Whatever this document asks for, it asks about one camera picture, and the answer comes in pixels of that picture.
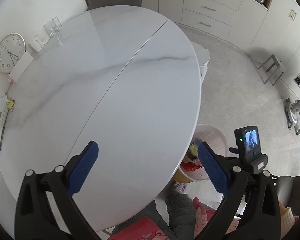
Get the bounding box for white trash bin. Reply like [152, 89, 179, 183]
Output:
[173, 124, 229, 183]

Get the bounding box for person right hand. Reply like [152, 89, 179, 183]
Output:
[279, 200, 290, 217]

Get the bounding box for grey padded trouser legs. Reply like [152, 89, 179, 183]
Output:
[111, 182, 196, 239]

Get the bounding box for black pencil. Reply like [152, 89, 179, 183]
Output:
[0, 126, 5, 151]

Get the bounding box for pink floral jacket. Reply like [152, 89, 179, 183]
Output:
[112, 196, 241, 240]

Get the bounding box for yellow binder clip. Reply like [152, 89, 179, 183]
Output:
[5, 99, 14, 110]

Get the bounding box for white plastic stool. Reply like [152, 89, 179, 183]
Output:
[191, 42, 210, 85]

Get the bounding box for drawer cabinet unit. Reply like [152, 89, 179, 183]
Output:
[181, 0, 242, 40]

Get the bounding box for white ceramic mug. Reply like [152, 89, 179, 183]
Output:
[29, 35, 50, 53]

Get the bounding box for grey dining chair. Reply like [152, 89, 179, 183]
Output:
[87, 0, 142, 10]

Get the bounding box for metal frame stool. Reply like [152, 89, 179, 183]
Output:
[257, 54, 286, 86]

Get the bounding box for round white wall clock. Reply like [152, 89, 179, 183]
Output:
[0, 33, 26, 74]

